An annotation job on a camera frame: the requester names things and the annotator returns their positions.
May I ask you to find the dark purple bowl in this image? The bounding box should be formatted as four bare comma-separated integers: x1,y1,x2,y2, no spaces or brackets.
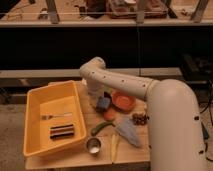
96,92,111,112

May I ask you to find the blue sponge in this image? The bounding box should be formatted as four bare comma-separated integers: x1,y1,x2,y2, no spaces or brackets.
97,97,111,111

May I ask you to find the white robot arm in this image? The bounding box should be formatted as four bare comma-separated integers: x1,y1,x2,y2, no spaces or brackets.
79,57,208,171

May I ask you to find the orange plate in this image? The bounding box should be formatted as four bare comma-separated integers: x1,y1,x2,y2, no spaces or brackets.
111,91,135,111

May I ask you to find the orange round toy food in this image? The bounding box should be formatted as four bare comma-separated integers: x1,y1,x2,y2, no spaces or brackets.
103,108,117,121

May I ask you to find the grey cloth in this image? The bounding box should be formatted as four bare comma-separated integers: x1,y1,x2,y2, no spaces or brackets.
114,117,142,148

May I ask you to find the green toy cucumber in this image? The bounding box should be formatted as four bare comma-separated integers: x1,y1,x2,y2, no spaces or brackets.
91,121,113,136

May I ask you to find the brown pinecone toy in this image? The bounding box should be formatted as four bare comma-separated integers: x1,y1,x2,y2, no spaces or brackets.
132,113,147,125

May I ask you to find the pale yellow toy corn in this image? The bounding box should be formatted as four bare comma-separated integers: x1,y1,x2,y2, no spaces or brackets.
111,134,119,163

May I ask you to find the small silver metal cup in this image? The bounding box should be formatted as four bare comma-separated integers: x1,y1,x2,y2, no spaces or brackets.
86,137,101,155

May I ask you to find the yellow plastic bin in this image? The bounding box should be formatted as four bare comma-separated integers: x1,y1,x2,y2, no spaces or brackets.
23,81,87,157

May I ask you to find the striped dark rectangular block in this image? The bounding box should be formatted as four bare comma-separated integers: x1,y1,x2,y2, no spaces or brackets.
50,124,75,139

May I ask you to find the silver fork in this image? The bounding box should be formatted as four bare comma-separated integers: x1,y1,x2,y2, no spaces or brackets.
41,113,72,120

